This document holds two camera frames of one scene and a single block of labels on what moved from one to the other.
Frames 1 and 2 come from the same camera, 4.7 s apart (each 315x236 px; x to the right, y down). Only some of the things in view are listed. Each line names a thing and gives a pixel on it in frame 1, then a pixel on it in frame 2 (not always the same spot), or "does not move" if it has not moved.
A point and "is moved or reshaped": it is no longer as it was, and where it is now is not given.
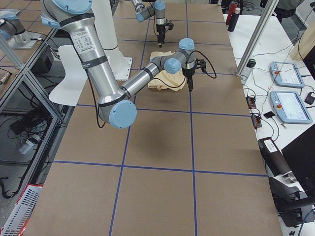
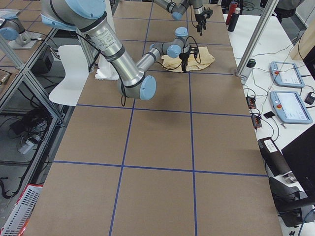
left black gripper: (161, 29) to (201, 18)
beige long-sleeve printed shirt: (165, 80) is moved or reshaped
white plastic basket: (22, 211) does not move
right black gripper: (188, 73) to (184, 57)
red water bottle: (233, 5) does not move
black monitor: (300, 156) does not move
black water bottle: (234, 19) does not move
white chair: (69, 90) does not move
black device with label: (274, 162) does not move
